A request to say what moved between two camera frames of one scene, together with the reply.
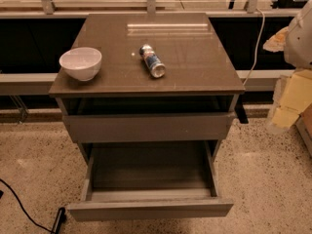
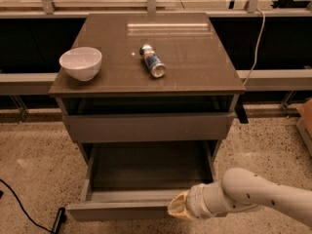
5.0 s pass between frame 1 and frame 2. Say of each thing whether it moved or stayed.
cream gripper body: moved
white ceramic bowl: stayed
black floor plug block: stayed
